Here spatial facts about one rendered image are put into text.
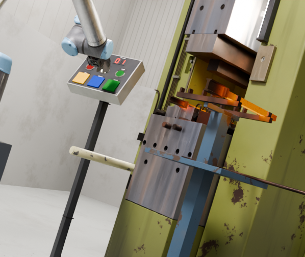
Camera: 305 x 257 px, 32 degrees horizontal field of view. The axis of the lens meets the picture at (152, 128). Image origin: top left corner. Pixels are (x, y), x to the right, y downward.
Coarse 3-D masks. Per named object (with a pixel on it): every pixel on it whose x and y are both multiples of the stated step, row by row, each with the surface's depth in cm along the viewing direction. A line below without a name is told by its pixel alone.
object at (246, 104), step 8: (208, 80) 183; (208, 88) 182; (216, 88) 185; (224, 88) 187; (216, 96) 188; (224, 96) 186; (232, 96) 190; (248, 104) 197; (256, 112) 203; (264, 112) 205; (272, 120) 211
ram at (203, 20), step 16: (208, 0) 267; (224, 0) 258; (240, 0) 254; (256, 0) 260; (192, 16) 273; (208, 16) 264; (224, 16) 255; (240, 16) 255; (256, 16) 262; (192, 32) 270; (208, 32) 260; (224, 32) 251; (240, 32) 257; (256, 32) 264; (256, 48) 265
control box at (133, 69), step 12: (84, 60) 302; (120, 60) 295; (132, 60) 293; (84, 72) 295; (96, 72) 293; (108, 72) 291; (132, 72) 287; (72, 84) 291; (84, 84) 289; (120, 84) 283; (132, 84) 288; (96, 96) 288; (108, 96) 282; (120, 96) 281
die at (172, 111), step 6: (168, 108) 267; (174, 108) 264; (180, 108) 260; (192, 108) 254; (168, 114) 266; (174, 114) 262; (180, 114) 259; (186, 114) 256; (192, 114) 252; (192, 120) 253; (234, 126) 271
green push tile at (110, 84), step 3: (108, 81) 285; (111, 81) 285; (114, 81) 284; (117, 81) 284; (105, 84) 284; (108, 84) 284; (111, 84) 283; (114, 84) 283; (117, 84) 282; (105, 87) 283; (108, 87) 282; (111, 87) 282; (114, 87) 281; (108, 90) 281; (111, 90) 280; (114, 90) 280
